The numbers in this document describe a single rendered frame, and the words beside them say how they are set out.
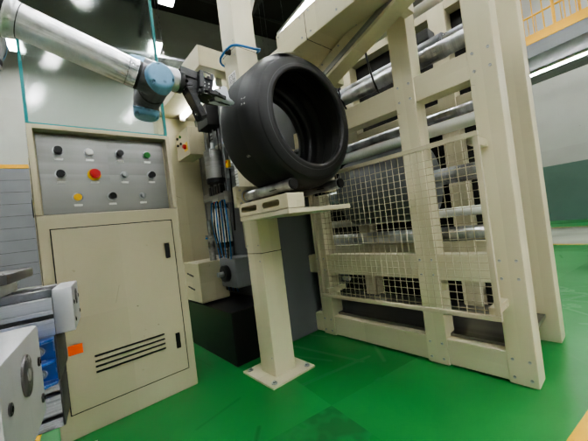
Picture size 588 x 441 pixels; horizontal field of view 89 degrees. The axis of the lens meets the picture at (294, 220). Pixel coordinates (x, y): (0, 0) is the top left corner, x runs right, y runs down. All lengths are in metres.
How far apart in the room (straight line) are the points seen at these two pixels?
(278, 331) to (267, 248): 0.42
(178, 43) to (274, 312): 11.25
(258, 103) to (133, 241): 0.85
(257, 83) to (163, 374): 1.36
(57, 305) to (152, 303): 0.86
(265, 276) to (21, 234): 8.98
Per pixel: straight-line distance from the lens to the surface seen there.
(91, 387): 1.63
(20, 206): 10.18
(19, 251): 10.11
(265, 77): 1.24
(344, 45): 1.72
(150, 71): 0.95
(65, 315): 0.78
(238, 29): 1.80
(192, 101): 1.16
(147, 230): 1.58
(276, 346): 1.61
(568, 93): 10.24
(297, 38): 1.77
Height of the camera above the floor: 0.74
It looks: 1 degrees up
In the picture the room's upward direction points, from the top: 7 degrees counter-clockwise
